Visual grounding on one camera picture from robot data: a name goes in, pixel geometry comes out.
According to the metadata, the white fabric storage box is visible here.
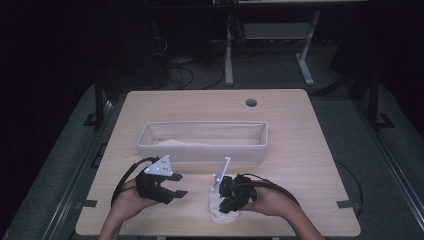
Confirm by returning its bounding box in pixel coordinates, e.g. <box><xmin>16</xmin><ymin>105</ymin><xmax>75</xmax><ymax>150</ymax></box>
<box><xmin>136</xmin><ymin>120</ymin><xmax>269</xmax><ymax>165</ymax></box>

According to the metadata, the white cloth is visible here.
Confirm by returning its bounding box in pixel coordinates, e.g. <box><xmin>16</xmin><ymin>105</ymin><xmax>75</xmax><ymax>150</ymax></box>
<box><xmin>154</xmin><ymin>138</ymin><xmax>206</xmax><ymax>148</ymax></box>

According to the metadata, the desk with white legs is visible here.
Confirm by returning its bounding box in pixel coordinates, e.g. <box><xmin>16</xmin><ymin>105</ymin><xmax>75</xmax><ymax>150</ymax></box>
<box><xmin>213</xmin><ymin>0</ymin><xmax>369</xmax><ymax>87</ymax></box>

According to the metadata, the person's left hand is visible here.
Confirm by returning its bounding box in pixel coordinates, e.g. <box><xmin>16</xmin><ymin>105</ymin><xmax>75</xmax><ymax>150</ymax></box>
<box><xmin>111</xmin><ymin>179</ymin><xmax>158</xmax><ymax>221</ymax></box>

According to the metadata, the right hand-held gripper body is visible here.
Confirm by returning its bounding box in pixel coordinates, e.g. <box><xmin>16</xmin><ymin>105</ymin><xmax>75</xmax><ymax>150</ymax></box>
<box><xmin>211</xmin><ymin>156</ymin><xmax>258</xmax><ymax>205</ymax></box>

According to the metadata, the aluminium frame rail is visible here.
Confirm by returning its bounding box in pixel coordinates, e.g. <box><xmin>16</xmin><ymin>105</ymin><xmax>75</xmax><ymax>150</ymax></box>
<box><xmin>41</xmin><ymin>99</ymin><xmax>125</xmax><ymax>240</ymax></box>
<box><xmin>353</xmin><ymin>99</ymin><xmax>424</xmax><ymax>223</ymax></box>

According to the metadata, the black metal stand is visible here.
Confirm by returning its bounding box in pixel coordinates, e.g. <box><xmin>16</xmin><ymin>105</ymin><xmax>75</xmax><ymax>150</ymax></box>
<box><xmin>83</xmin><ymin>71</ymin><xmax>108</xmax><ymax>131</ymax></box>
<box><xmin>368</xmin><ymin>71</ymin><xmax>396</xmax><ymax>131</ymax></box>

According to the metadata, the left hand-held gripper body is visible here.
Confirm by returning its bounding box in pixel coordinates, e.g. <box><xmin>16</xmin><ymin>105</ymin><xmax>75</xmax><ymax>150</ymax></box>
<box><xmin>134</xmin><ymin>154</ymin><xmax>174</xmax><ymax>205</ymax></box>

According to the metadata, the person's right hand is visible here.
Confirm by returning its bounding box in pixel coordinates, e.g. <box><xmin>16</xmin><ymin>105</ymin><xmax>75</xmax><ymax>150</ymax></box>
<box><xmin>241</xmin><ymin>186</ymin><xmax>298</xmax><ymax>219</ymax></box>

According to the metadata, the black hanging cable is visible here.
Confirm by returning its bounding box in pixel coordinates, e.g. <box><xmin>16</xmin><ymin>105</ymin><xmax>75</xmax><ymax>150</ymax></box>
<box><xmin>334</xmin><ymin>160</ymin><xmax>364</xmax><ymax>208</ymax></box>

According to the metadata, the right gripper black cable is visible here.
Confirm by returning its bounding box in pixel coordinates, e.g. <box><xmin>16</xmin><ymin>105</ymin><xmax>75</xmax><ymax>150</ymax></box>
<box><xmin>238</xmin><ymin>173</ymin><xmax>301</xmax><ymax>206</ymax></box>

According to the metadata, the white sock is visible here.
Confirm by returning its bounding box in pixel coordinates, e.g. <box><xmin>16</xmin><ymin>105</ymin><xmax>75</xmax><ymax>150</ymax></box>
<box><xmin>209</xmin><ymin>188</ymin><xmax>241</xmax><ymax>225</ymax></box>

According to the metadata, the tangle of floor cables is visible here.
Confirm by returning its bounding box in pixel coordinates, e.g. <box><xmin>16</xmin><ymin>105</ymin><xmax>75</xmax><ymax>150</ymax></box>
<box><xmin>154</xmin><ymin>36</ymin><xmax>226</xmax><ymax>90</ymax></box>

